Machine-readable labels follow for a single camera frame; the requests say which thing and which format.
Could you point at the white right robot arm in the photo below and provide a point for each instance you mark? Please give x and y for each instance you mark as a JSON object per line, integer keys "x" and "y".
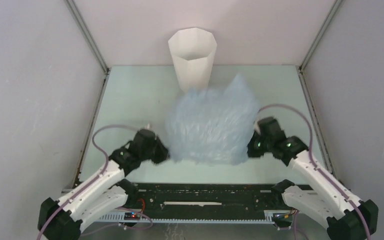
{"x": 344, "y": 215}

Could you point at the aluminium right corner post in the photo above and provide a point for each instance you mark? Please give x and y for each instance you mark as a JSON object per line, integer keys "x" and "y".
{"x": 320, "y": 34}

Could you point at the white octagonal trash bin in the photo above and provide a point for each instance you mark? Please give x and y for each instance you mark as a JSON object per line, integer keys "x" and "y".
{"x": 193, "y": 52}

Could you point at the white slotted cable duct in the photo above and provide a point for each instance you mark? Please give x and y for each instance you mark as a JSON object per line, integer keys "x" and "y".
{"x": 265, "y": 217}

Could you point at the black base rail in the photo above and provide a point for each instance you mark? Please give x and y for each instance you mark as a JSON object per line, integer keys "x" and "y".
{"x": 205, "y": 200}

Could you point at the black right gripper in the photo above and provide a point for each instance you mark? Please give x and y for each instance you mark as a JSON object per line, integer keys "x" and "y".
{"x": 251, "y": 153}

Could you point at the aluminium corner post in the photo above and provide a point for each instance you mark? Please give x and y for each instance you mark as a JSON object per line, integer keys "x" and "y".
{"x": 320, "y": 34}
{"x": 87, "y": 35}

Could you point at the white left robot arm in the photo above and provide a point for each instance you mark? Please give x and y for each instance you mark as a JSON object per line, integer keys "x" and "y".
{"x": 105, "y": 190}

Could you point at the blue plastic trash bag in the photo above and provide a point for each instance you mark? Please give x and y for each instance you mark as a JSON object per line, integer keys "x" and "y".
{"x": 213, "y": 126}

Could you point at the aluminium left corner post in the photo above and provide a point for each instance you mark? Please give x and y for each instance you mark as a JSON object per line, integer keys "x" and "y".
{"x": 87, "y": 35}

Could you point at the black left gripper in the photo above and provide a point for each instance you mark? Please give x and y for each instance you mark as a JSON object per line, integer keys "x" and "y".
{"x": 163, "y": 153}

